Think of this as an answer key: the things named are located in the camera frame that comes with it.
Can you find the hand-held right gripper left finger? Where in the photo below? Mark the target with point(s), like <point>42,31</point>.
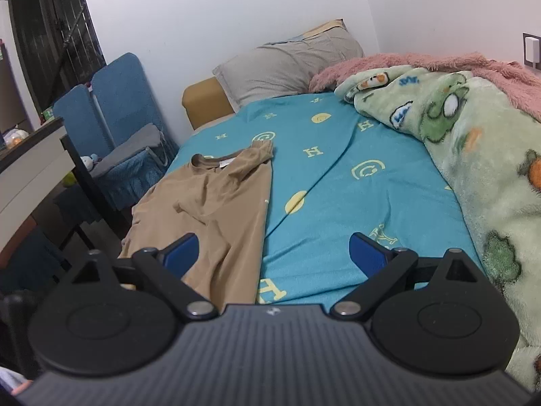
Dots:
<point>182,256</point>

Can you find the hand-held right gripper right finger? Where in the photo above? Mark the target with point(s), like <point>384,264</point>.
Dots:
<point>367,256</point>

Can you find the tan printed t-shirt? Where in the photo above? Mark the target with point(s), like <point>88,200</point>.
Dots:
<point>219,203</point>

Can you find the teal printed bed sheet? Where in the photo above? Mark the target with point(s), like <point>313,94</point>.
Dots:
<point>338,203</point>

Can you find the grey seat cushion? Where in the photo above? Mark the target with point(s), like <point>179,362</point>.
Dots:
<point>126,146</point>

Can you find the white plush toy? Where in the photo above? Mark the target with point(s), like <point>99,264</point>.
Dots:
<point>89,163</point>

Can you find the green ball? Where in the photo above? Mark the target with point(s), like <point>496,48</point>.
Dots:
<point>69,180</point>

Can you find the green cartoon fleece blanket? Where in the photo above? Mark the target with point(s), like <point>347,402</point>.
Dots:
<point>486,156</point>

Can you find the mustard bed headboard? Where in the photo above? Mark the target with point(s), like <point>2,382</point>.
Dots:
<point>203,101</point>

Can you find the white table with dark legs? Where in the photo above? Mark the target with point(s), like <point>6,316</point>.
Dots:
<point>34,169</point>

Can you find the blue covered chair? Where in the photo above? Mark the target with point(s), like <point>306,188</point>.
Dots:
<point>122,93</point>
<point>76,110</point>

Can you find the green packet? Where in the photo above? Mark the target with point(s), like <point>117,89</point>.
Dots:
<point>47,114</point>

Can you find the grey pillow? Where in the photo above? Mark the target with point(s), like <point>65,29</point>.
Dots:
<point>287,67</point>

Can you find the pink fluffy blanket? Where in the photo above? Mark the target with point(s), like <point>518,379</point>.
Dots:
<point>507,76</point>

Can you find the yellow pillow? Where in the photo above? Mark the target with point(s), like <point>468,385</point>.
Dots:
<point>325,28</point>

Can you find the dark window grille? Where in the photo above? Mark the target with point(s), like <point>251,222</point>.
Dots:
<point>50,29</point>

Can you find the white plug charger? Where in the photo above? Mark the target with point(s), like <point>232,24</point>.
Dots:
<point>532,50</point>

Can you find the white wall socket adapter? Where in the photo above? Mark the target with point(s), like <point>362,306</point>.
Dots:
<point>524,50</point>

